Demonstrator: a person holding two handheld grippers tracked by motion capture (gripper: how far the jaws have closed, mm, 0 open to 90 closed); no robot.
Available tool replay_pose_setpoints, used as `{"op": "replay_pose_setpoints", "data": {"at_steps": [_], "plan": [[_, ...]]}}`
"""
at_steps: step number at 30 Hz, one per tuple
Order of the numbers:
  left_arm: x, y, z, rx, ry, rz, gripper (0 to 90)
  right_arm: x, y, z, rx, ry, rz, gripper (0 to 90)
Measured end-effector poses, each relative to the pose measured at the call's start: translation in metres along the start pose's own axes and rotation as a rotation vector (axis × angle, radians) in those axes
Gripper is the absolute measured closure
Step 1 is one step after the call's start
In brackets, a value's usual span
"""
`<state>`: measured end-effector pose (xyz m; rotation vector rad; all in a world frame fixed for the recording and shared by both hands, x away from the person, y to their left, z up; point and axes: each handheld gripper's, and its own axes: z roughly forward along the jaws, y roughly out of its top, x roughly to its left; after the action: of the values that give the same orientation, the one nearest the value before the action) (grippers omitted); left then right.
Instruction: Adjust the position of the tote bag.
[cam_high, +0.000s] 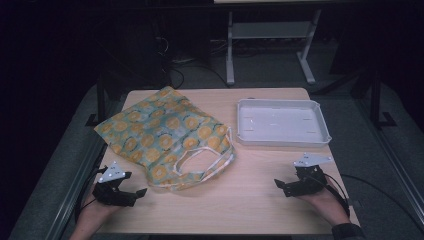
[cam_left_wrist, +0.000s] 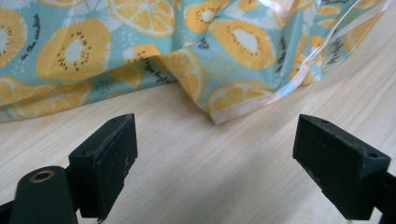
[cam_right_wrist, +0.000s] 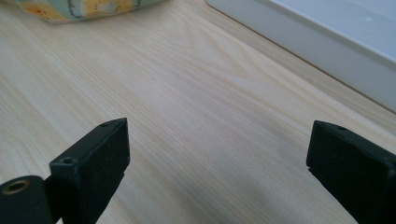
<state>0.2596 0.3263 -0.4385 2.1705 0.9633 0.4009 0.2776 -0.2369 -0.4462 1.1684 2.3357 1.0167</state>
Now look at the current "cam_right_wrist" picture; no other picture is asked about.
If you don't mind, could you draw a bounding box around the yellow floral cloth bag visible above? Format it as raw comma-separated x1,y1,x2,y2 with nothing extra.
14,0,166,24

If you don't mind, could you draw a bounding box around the white plastic tray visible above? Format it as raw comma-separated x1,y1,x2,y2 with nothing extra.
205,0,396,114

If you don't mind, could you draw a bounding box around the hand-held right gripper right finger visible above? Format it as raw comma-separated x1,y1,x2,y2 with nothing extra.
306,120,396,224

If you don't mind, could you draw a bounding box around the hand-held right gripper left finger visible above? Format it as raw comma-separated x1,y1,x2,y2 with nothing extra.
45,118,131,224

